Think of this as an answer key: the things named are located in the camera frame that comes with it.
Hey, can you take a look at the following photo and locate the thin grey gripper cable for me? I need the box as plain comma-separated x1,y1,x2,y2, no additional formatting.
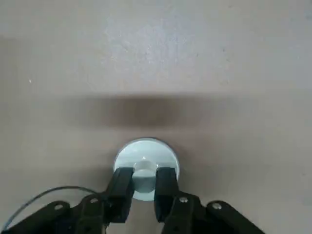
0,186,96,231

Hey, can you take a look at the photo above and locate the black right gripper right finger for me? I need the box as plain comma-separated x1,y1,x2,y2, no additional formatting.
155,167,266,234

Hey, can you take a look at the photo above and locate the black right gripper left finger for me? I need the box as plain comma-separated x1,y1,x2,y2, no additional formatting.
4,167,135,234

